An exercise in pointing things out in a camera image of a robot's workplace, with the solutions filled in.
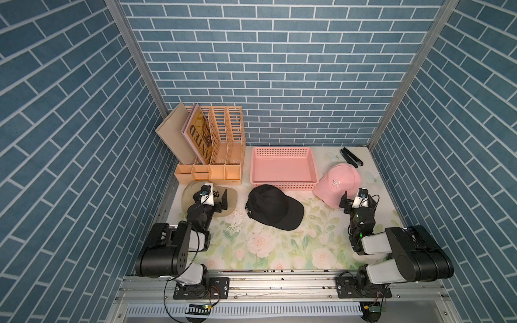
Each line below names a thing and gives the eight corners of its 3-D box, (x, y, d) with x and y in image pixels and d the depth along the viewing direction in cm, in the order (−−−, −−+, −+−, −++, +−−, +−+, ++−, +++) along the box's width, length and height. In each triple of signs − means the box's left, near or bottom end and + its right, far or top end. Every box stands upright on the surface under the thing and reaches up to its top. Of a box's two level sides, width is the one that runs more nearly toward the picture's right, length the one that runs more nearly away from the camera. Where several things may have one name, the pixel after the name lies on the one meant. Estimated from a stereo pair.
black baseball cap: (243, 218, 94) (241, 208, 86) (254, 189, 104) (254, 178, 97) (299, 234, 89) (302, 225, 82) (305, 201, 100) (308, 191, 93)
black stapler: (355, 169, 114) (357, 166, 112) (337, 153, 122) (338, 150, 120) (361, 165, 115) (363, 163, 113) (343, 150, 124) (344, 147, 122)
